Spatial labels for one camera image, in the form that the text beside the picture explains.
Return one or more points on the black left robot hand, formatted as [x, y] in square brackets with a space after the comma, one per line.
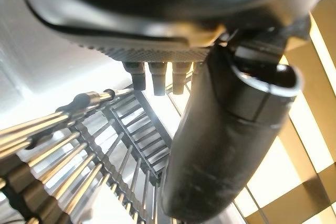
[210, 134]

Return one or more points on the grey plastic cutlery tray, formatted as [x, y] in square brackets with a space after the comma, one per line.
[147, 127]

